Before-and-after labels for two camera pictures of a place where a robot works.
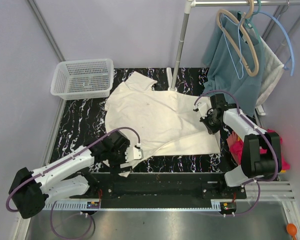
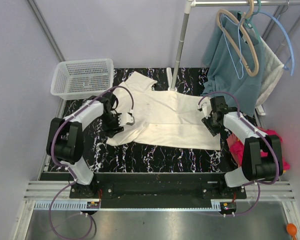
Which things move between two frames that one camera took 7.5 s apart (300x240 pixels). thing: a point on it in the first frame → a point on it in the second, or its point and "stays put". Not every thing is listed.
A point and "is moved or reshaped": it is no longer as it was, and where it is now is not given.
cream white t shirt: x=156 y=123 is moved or reshaped
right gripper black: x=211 y=130 stays put
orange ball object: x=291 y=229 stays put
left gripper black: x=113 y=165 → x=110 y=131
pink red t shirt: x=236 y=145 stays put
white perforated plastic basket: x=82 y=79 stays put
